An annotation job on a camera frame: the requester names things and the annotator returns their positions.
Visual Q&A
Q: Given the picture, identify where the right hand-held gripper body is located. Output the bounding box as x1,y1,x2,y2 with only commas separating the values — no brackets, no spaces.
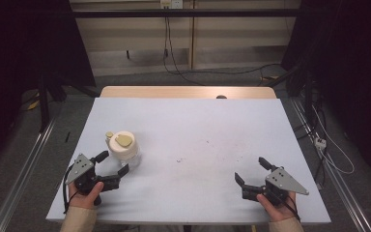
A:
242,166,310,207

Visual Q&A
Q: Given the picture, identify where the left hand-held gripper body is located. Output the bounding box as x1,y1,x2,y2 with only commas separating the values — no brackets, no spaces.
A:
65,153,121,198

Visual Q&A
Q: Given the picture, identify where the white lidded plastic cup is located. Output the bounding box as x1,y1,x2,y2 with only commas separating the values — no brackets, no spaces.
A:
104,130,140,167

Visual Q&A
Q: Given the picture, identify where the person's left hand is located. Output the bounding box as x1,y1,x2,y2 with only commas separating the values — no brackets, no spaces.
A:
68,181,105,211

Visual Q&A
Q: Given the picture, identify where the person's right hand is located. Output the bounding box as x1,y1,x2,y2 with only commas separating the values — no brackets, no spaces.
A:
256,190,297,223

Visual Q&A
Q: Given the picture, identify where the white power strip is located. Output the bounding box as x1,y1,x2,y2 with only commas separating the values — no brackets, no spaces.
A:
314,136,328,151

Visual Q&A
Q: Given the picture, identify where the light blue table mat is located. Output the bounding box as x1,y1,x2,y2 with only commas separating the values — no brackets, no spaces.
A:
45,97,332,225

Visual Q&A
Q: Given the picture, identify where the black metal stand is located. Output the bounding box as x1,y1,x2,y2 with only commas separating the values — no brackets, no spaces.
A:
37,72,52,133

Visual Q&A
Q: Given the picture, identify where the wooden table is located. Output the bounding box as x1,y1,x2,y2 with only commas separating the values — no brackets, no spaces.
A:
99,85,277,100

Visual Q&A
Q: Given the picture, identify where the black curtain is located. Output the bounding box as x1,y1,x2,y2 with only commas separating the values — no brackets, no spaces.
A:
280,0,371,188
0,0,97,172

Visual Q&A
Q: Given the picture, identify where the black horizontal bar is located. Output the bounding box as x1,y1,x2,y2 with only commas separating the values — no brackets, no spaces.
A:
71,8,301,19

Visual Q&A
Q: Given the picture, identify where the left hand-held gripper black cable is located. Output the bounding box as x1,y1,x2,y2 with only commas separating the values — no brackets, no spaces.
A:
62,163,75,216

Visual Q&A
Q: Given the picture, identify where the hand-held gripper black cable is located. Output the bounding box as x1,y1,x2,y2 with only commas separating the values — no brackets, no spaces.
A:
62,163,75,216
282,192,302,223

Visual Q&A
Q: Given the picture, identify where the right hand-held gripper black cable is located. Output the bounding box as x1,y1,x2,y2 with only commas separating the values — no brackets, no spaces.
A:
282,192,302,223

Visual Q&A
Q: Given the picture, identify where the aluminium floor rail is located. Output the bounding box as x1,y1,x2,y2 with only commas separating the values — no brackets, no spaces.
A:
290,97,371,232
0,117,58,232

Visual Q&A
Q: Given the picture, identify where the white cable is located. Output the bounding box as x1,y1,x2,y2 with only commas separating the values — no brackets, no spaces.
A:
311,104,356,176

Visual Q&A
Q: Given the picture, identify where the black floor cable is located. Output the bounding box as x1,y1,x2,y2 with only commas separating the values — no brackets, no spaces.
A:
162,14,282,87

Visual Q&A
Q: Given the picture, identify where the wooden vertical post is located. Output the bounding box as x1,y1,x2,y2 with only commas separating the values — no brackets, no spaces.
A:
188,0,196,71

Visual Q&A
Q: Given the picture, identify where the white wall socket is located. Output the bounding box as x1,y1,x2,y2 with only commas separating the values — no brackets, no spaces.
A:
159,0,185,10

